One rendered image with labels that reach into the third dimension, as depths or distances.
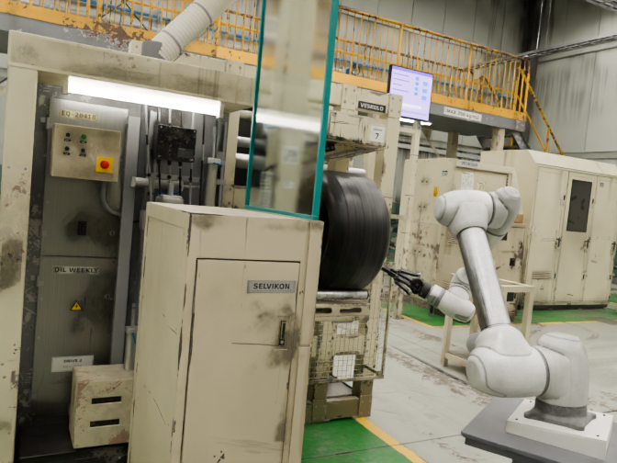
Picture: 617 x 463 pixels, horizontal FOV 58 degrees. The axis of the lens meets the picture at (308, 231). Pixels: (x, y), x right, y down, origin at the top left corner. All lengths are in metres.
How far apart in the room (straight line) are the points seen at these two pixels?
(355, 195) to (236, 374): 1.16
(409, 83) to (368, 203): 4.21
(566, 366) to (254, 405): 0.97
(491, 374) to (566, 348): 0.26
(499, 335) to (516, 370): 0.12
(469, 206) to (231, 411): 1.09
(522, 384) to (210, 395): 0.94
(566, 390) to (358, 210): 1.08
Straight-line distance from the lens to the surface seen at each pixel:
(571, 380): 1.99
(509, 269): 7.40
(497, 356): 1.86
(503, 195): 2.18
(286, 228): 1.58
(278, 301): 1.60
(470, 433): 1.93
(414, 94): 6.66
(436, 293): 2.56
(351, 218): 2.43
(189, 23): 2.70
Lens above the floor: 1.33
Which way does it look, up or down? 4 degrees down
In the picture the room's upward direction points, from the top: 5 degrees clockwise
